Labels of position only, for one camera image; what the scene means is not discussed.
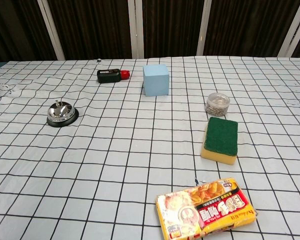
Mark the silver call bell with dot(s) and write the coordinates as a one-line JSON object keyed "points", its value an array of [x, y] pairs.
{"points": [[60, 112]]}

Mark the light blue foam cube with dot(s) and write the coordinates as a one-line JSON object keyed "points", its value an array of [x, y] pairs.
{"points": [[156, 80]]}

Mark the white grid-pattern tablecloth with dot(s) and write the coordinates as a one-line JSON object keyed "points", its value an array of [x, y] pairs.
{"points": [[115, 160]]}

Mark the black bottle with red cap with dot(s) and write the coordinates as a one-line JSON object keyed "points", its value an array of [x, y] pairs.
{"points": [[109, 75]]}

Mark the clear jar of paper clips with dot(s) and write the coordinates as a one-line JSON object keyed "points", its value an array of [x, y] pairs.
{"points": [[217, 104]]}

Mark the green and yellow sponge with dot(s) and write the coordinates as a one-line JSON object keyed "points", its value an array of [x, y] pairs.
{"points": [[221, 139]]}

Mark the yellow curry food box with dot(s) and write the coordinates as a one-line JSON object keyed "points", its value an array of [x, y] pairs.
{"points": [[205, 209]]}

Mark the dark brown curtain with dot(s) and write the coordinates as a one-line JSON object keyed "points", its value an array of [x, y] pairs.
{"points": [[95, 27]]}

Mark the white metal frame post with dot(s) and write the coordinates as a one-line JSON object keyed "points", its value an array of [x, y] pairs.
{"points": [[52, 30], [293, 27], [136, 28], [204, 27]]}

